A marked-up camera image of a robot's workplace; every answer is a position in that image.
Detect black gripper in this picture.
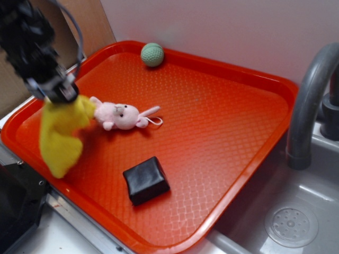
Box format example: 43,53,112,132
1,1,79,103

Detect yellow cloth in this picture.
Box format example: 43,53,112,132
39,95,96,179

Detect brown cardboard panel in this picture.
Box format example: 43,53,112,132
1,1,115,119

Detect pink plush bunny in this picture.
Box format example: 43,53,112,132
90,96,163,131

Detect green textured ball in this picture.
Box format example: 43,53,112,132
140,43,165,67

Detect black square pouch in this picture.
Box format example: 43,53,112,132
123,157,170,206

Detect red plastic tray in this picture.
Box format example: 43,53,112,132
1,41,298,253

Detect grey toy faucet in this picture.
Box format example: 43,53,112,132
286,42,338,170

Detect grey toy sink basin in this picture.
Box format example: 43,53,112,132
209,116,339,254

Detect sink drain strainer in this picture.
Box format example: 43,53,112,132
264,205,319,248

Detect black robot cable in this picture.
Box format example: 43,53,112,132
52,0,85,80

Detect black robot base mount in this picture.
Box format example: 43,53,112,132
1,164,49,253

